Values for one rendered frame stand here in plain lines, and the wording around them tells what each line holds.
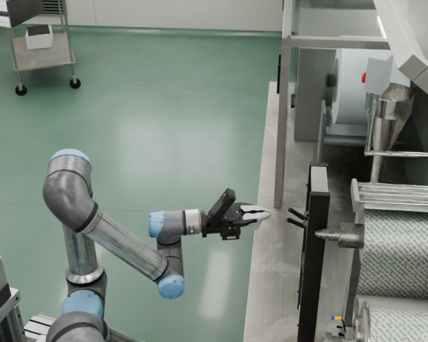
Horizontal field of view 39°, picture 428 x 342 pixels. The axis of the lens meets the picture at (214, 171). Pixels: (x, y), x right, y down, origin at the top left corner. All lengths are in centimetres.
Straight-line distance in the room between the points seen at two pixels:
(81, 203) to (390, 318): 80
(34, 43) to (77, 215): 455
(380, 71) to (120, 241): 82
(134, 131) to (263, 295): 307
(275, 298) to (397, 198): 63
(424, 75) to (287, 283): 130
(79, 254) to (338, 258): 91
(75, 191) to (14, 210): 258
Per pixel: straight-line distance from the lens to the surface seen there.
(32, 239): 387
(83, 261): 185
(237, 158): 448
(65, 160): 168
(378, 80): 167
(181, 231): 178
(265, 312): 198
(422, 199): 159
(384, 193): 156
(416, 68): 89
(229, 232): 181
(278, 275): 210
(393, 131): 192
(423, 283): 162
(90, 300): 184
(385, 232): 153
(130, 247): 166
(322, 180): 160
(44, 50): 601
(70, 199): 158
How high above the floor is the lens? 230
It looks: 32 degrees down
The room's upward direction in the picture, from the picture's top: 1 degrees counter-clockwise
